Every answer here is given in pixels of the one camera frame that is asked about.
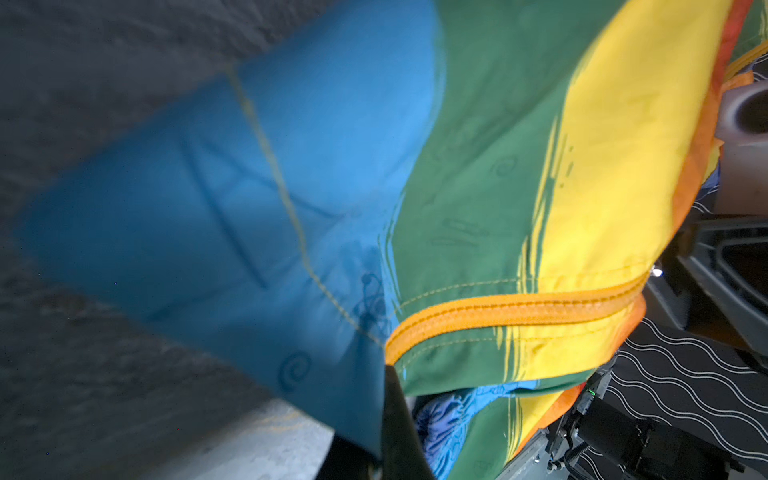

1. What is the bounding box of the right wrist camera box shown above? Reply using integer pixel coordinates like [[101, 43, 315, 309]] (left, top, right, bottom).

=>
[[716, 81, 767, 216]]

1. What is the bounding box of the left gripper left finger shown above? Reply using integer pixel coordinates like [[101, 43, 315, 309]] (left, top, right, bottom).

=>
[[315, 435, 380, 480]]

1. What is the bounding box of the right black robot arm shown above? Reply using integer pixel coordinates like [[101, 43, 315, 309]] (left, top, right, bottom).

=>
[[568, 215, 767, 479]]

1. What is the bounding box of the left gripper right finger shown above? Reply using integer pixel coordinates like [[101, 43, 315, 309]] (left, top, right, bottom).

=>
[[381, 365, 434, 480]]

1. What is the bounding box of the rainbow striped jacket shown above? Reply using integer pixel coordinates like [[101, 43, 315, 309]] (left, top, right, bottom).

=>
[[14, 1, 767, 479]]

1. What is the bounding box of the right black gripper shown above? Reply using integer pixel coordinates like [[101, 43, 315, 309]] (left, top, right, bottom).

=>
[[644, 215, 767, 366]]

